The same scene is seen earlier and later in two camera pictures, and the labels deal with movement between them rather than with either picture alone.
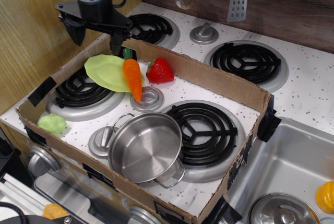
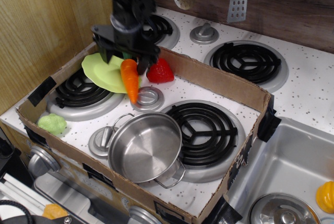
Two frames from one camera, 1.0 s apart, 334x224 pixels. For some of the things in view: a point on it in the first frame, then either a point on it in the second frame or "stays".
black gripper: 97,14 -> 126,32
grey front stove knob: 99,141 stays
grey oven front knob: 41,163 stays
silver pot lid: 283,208 stays
